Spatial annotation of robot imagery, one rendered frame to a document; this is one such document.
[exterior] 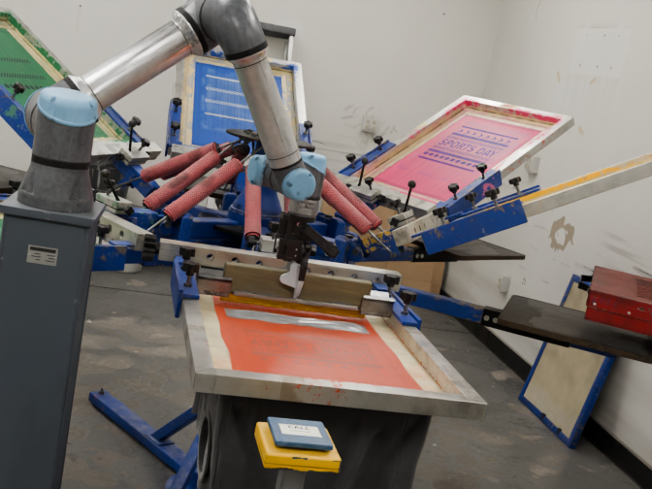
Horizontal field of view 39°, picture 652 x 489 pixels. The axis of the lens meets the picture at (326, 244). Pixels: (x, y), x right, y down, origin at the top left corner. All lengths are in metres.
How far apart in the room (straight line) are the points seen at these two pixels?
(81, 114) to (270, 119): 0.41
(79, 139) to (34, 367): 0.48
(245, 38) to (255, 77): 0.09
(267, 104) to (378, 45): 4.54
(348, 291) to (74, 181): 0.80
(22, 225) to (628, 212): 3.46
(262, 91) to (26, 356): 0.74
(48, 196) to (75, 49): 4.48
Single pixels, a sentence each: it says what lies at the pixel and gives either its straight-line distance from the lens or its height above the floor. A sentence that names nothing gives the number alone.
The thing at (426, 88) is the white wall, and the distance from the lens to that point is 6.66.
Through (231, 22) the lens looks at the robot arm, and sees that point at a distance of 2.00.
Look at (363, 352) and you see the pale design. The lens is 2.13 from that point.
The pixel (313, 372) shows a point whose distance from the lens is 1.94.
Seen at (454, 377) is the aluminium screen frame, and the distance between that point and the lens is 1.98.
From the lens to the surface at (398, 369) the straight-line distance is 2.07.
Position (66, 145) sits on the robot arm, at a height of 1.33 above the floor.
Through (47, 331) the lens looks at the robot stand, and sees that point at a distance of 1.96.
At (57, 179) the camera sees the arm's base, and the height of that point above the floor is 1.26.
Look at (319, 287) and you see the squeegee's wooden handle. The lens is 2.33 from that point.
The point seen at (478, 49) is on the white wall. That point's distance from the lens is 6.77.
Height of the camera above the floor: 1.59
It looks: 11 degrees down
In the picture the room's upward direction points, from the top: 11 degrees clockwise
